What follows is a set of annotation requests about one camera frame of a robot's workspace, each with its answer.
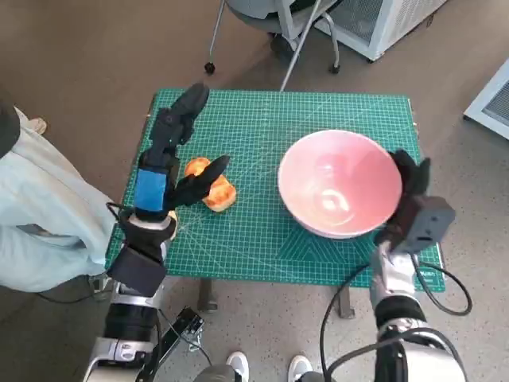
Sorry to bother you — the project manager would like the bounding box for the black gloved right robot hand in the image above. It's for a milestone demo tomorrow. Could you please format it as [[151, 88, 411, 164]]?
[[375, 149, 433, 248]]

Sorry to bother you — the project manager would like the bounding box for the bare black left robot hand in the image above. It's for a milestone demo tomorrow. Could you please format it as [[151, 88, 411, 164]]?
[[133, 82, 231, 220]]

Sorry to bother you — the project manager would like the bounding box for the orange sliced toy bread loaf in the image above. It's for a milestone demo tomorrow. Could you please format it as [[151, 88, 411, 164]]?
[[184, 157, 238, 213]]

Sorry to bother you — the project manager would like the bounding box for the pink bowl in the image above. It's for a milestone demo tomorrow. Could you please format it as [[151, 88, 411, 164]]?
[[277, 129, 402, 240]]

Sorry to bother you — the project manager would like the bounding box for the person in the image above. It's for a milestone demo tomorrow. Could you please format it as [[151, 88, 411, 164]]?
[[0, 93, 119, 294]]

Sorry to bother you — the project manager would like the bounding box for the white unit with grille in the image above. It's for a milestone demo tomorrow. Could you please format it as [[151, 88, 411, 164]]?
[[463, 57, 509, 141]]

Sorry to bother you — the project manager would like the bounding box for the green cutting mat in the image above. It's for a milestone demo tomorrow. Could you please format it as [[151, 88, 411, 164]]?
[[105, 88, 447, 294]]

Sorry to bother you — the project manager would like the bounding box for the black metal table leg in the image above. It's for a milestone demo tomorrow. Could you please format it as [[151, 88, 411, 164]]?
[[337, 286, 355, 319], [198, 278, 219, 312]]

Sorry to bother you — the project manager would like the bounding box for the black flat metal stand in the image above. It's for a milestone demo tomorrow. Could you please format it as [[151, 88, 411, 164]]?
[[158, 306, 206, 361]]

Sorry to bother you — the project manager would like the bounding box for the white cabinet with mesh panel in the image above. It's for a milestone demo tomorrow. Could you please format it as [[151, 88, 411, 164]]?
[[313, 0, 449, 63]]

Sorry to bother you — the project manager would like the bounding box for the grey metal pole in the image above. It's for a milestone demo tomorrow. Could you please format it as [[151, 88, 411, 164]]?
[[279, 0, 323, 92]]

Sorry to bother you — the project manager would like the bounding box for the white robot left foot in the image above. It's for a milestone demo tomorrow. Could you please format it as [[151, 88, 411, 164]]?
[[225, 350, 251, 382]]

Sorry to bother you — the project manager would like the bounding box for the white robot foot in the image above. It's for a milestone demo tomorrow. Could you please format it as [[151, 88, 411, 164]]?
[[225, 350, 251, 382], [288, 354, 312, 382]]

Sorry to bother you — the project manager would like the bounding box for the grey office chair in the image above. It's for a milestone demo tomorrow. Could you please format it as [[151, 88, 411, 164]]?
[[204, 0, 343, 75]]

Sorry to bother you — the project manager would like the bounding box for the white robot right foot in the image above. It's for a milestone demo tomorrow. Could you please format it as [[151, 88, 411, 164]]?
[[288, 354, 312, 382]]

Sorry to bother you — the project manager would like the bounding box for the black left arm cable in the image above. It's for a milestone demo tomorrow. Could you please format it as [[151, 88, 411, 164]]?
[[37, 201, 134, 304]]

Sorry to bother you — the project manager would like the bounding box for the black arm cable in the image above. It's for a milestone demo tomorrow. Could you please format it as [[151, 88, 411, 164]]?
[[37, 201, 134, 304], [319, 256, 474, 382]]

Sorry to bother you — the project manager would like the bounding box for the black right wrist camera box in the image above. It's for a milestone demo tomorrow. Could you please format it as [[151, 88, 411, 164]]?
[[404, 193, 457, 252]]

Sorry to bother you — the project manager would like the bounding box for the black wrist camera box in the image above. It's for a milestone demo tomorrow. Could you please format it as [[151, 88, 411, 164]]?
[[107, 246, 167, 298], [404, 193, 457, 252]]

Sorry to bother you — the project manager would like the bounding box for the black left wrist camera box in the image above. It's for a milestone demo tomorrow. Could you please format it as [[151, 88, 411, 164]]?
[[107, 246, 167, 298]]

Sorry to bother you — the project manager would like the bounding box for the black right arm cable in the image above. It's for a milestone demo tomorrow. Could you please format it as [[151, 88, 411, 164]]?
[[319, 256, 474, 382]]

